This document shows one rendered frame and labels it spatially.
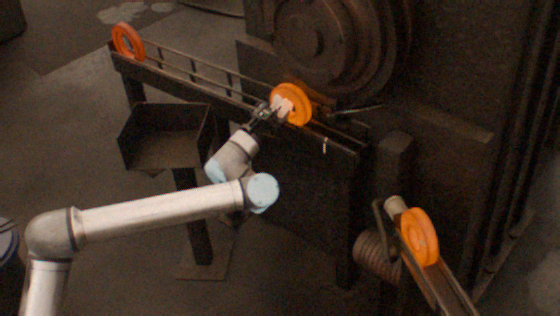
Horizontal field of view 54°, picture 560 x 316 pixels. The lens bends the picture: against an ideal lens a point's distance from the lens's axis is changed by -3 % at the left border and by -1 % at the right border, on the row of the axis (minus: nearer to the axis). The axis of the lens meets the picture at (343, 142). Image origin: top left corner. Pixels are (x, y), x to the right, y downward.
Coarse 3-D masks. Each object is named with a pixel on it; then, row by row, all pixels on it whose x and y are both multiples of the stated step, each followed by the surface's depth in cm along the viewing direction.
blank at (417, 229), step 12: (408, 216) 146; (420, 216) 143; (408, 228) 149; (420, 228) 141; (432, 228) 141; (408, 240) 150; (420, 240) 143; (432, 240) 140; (420, 252) 144; (432, 252) 141; (420, 264) 146
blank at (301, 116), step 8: (280, 88) 182; (288, 88) 180; (296, 88) 181; (272, 96) 186; (280, 96) 184; (288, 96) 182; (296, 96) 179; (304, 96) 181; (272, 104) 188; (296, 104) 181; (304, 104) 180; (296, 112) 183; (304, 112) 181; (296, 120) 185; (304, 120) 183
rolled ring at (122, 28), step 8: (120, 24) 227; (128, 24) 227; (112, 32) 233; (120, 32) 229; (128, 32) 225; (120, 40) 235; (136, 40) 226; (120, 48) 236; (136, 48) 227; (144, 48) 229; (128, 56) 236; (136, 56) 230; (144, 56) 231
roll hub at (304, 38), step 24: (288, 0) 144; (336, 0) 138; (264, 24) 153; (288, 24) 146; (312, 24) 142; (336, 24) 137; (288, 48) 154; (312, 48) 145; (336, 48) 141; (312, 72) 152; (336, 72) 146
